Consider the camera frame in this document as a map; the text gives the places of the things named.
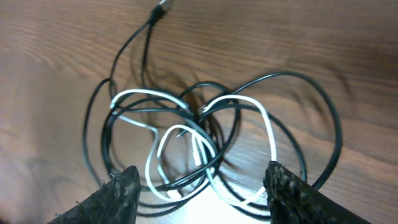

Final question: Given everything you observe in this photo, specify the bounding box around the white USB cable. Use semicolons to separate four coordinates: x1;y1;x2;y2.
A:
109;88;278;208

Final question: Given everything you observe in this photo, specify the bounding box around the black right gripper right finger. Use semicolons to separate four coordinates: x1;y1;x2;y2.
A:
263;161;369;224

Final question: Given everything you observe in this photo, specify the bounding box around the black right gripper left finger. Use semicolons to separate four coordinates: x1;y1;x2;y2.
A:
49;166;141;224

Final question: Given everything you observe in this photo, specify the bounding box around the black USB cable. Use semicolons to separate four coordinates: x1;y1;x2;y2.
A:
82;0;343;218

